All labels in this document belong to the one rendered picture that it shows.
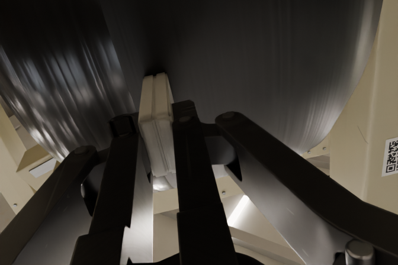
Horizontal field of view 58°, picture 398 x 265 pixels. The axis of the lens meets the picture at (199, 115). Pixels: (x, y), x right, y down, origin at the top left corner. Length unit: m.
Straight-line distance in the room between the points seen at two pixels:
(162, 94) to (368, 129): 0.44
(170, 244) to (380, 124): 6.75
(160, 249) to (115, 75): 7.01
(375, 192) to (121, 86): 0.52
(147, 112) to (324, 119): 0.18
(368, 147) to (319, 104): 0.33
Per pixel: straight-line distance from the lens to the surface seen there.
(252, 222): 7.22
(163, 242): 7.28
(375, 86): 0.54
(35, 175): 1.07
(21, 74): 0.24
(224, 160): 0.15
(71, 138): 0.26
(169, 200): 0.92
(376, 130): 0.58
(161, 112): 0.16
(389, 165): 0.64
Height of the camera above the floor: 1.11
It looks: 32 degrees up
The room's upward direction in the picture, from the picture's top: 168 degrees clockwise
